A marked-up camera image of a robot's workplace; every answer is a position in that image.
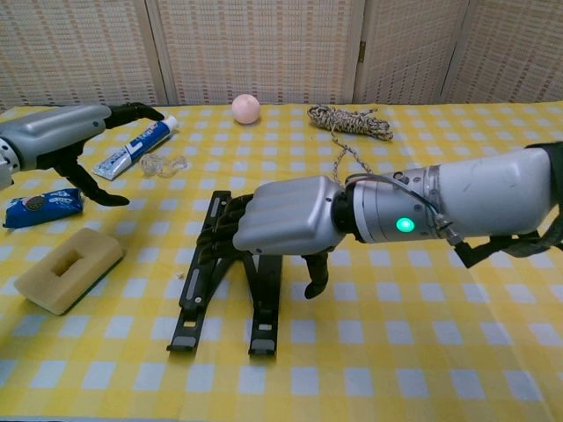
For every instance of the clear plastic piece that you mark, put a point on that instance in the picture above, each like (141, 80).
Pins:
(154, 163)

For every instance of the yellow sponge with cutout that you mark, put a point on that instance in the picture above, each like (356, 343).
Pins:
(92, 255)

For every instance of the black folding laptop stand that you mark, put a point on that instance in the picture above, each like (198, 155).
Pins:
(264, 307)

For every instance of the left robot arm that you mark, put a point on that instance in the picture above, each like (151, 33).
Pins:
(5, 171)

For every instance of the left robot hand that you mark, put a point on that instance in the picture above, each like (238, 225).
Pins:
(48, 132)

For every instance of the pink ball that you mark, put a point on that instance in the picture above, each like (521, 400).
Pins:
(245, 109)

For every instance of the blue cookie packet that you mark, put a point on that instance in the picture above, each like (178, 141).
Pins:
(44, 206)

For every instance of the blue white toothpaste tube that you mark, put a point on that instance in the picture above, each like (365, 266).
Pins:
(132, 149)

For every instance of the yellow checked tablecloth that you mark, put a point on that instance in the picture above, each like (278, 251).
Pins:
(396, 343)

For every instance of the bamboo folding screen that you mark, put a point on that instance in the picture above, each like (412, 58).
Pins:
(264, 44)

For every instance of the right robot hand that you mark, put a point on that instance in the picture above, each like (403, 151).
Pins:
(286, 215)

